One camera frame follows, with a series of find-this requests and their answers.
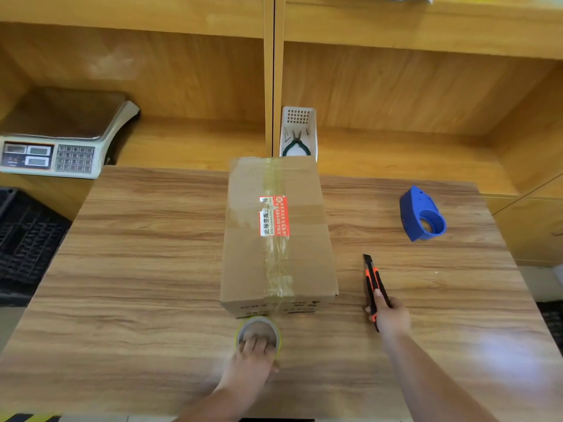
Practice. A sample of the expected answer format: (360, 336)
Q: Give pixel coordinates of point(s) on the clear packing tape roll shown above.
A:
(258, 333)

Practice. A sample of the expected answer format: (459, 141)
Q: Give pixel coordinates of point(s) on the white plastic basket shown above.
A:
(298, 131)

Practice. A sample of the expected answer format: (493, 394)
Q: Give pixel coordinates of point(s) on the person's left forearm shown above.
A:
(214, 406)

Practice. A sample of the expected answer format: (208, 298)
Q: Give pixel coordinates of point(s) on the blue tape dispenser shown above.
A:
(421, 214)

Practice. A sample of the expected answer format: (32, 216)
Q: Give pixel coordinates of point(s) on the wooden shelf unit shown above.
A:
(281, 83)

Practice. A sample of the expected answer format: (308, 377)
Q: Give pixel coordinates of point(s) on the orange black utility knife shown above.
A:
(374, 283)

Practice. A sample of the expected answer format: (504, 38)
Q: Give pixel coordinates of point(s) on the person's right thumb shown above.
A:
(378, 296)

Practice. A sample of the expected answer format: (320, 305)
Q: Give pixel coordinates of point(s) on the person's left fingers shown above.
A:
(256, 346)

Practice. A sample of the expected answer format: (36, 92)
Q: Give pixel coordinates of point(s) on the person's left hand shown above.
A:
(249, 366)

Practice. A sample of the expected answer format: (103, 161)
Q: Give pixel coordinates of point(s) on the black plastic crate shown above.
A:
(25, 243)

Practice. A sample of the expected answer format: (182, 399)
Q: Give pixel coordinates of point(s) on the taped cardboard box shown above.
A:
(278, 235)

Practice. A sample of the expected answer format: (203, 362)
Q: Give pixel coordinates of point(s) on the person's right forearm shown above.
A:
(429, 377)

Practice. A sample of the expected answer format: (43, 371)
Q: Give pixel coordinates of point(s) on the digital weighing scale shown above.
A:
(61, 134)

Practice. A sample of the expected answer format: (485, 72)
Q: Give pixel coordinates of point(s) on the person's right hand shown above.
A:
(392, 319)

